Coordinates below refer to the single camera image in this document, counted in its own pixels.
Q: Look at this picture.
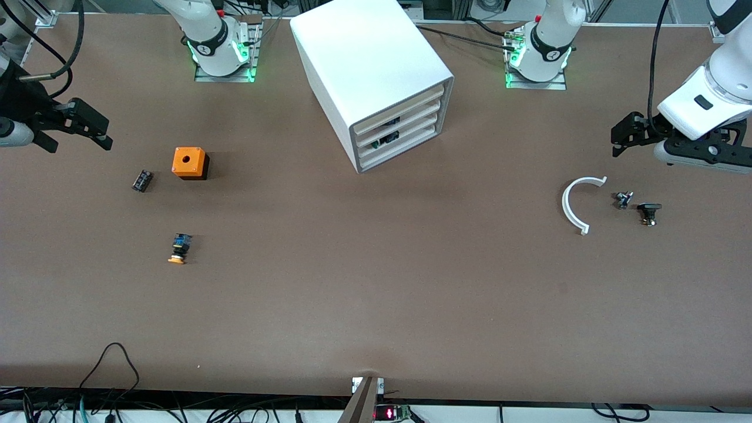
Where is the thin black looped cable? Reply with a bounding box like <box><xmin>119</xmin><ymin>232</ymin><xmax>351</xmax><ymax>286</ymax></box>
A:
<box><xmin>79</xmin><ymin>343</ymin><xmax>140</xmax><ymax>391</ymax></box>

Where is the orange box with hole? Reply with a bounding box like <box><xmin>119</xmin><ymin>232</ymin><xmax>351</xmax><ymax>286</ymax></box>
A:
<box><xmin>172</xmin><ymin>146</ymin><xmax>210</xmax><ymax>181</ymax></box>

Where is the yellow push button switch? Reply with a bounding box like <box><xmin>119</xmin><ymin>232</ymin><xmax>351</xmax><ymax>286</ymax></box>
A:
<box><xmin>167</xmin><ymin>233</ymin><xmax>193</xmax><ymax>265</ymax></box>

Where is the grey camera stand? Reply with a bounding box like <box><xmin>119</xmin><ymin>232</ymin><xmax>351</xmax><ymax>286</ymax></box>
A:
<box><xmin>338</xmin><ymin>376</ymin><xmax>384</xmax><ymax>423</ymax></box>

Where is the white curved plastic arc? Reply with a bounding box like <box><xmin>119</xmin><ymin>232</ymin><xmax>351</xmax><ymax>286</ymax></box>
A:
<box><xmin>562</xmin><ymin>176</ymin><xmax>608</xmax><ymax>236</ymax></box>

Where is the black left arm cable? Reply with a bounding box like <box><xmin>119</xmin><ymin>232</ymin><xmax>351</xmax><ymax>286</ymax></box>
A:
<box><xmin>648</xmin><ymin>0</ymin><xmax>672</xmax><ymax>118</ymax></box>

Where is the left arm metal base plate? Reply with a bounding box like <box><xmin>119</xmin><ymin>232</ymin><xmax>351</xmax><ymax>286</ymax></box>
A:
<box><xmin>504</xmin><ymin>29</ymin><xmax>568</xmax><ymax>91</ymax></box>

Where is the small black switch part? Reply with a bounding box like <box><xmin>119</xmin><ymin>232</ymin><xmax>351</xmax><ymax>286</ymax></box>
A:
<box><xmin>637</xmin><ymin>202</ymin><xmax>663</xmax><ymax>227</ymax></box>

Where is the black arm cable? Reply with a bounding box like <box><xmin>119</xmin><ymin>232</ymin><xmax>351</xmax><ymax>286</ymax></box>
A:
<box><xmin>0</xmin><ymin>0</ymin><xmax>85</xmax><ymax>99</ymax></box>
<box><xmin>648</xmin><ymin>0</ymin><xmax>672</xmax><ymax>118</ymax></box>

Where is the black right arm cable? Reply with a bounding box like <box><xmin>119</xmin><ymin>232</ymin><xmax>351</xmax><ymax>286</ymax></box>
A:
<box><xmin>0</xmin><ymin>0</ymin><xmax>85</xmax><ymax>99</ymax></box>

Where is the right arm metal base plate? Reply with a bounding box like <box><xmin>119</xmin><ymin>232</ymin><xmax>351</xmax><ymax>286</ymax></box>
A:
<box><xmin>194</xmin><ymin>15</ymin><xmax>263</xmax><ymax>83</ymax></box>

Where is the device with red display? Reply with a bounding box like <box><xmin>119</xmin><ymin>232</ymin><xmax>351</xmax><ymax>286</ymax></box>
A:
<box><xmin>374</xmin><ymin>404</ymin><xmax>412</xmax><ymax>422</ymax></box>

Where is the black cable behind cabinet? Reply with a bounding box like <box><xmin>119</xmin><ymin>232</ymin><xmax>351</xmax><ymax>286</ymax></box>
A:
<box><xmin>416</xmin><ymin>23</ymin><xmax>519</xmax><ymax>51</ymax></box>

